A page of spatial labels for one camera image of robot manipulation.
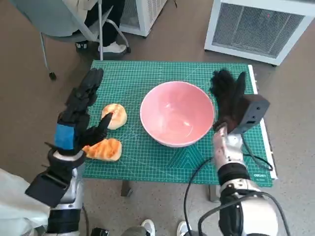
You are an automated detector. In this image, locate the grey table leg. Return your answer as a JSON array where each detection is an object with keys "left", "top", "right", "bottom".
[
  {"left": 209, "top": 184, "right": 221, "bottom": 203},
  {"left": 121, "top": 181, "right": 135, "bottom": 197}
]

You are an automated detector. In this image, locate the round pale bread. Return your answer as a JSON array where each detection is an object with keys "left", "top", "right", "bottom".
[{"left": 101, "top": 103, "right": 128, "bottom": 130}]

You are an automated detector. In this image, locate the thick black looped cable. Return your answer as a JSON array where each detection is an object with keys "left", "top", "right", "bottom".
[{"left": 198, "top": 191, "right": 291, "bottom": 236}]

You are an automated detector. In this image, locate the black gloved right hand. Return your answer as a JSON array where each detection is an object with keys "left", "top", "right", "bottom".
[{"left": 209, "top": 69, "right": 256, "bottom": 131}]

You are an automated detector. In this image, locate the pink bowl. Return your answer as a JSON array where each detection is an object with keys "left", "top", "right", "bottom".
[{"left": 139, "top": 81, "right": 215, "bottom": 148}]

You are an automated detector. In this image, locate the grey chair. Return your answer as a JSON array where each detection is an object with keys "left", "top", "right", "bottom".
[{"left": 9, "top": 0, "right": 131, "bottom": 81}]

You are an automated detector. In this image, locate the long orange toasted bread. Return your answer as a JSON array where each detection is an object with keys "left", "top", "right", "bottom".
[{"left": 82, "top": 138, "right": 123, "bottom": 162}]

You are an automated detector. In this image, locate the green cutting mat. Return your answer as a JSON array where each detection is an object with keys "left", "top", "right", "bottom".
[{"left": 82, "top": 60, "right": 274, "bottom": 188}]

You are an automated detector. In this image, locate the large white mesh cabinet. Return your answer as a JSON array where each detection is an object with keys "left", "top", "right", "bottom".
[{"left": 204, "top": 0, "right": 315, "bottom": 66}]

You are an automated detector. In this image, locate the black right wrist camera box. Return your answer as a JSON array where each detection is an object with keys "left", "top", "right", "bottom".
[{"left": 231, "top": 95, "right": 270, "bottom": 135}]

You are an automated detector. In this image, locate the white shoe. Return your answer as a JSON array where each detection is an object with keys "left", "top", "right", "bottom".
[
  {"left": 141, "top": 218, "right": 156, "bottom": 236},
  {"left": 177, "top": 220, "right": 190, "bottom": 236}
]

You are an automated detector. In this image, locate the small white mesh cabinet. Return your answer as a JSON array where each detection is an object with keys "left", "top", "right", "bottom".
[{"left": 119, "top": 0, "right": 170, "bottom": 37}]

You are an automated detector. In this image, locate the black left hand blue tape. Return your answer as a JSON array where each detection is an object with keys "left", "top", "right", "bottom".
[{"left": 53, "top": 68, "right": 114, "bottom": 154}]

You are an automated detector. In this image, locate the black camera cable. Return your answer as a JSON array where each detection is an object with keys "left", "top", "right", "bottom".
[{"left": 242, "top": 132, "right": 274, "bottom": 172}]

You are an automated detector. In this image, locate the thin black cable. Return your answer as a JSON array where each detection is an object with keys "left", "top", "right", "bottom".
[{"left": 184, "top": 157, "right": 214, "bottom": 236}]

